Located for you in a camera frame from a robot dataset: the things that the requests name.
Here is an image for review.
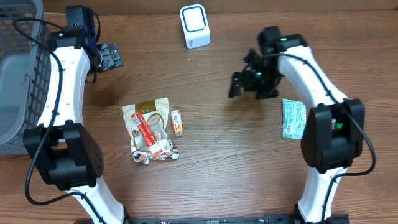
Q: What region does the teal tissue pack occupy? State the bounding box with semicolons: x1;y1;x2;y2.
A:
282;98;307;139

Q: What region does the brown nut snack pouch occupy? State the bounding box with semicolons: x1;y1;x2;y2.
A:
122;98;179;164

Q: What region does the red snack bar wrapper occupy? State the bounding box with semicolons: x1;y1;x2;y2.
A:
131;111;163;157

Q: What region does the orange snack packet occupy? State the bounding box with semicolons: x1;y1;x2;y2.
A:
171;110;183;137

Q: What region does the green bottle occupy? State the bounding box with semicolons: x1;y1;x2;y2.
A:
332;120;343;129

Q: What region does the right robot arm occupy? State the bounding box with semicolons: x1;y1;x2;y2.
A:
229;26;364;223

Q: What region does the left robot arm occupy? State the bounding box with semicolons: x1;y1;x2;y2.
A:
22;6;129;223

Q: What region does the white barcode scanner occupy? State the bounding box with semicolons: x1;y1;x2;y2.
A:
179;4;211;49

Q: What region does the grey plastic mesh basket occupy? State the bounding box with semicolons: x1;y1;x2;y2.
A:
1;0;51;155

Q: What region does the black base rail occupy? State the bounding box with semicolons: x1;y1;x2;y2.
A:
74;213;351;224

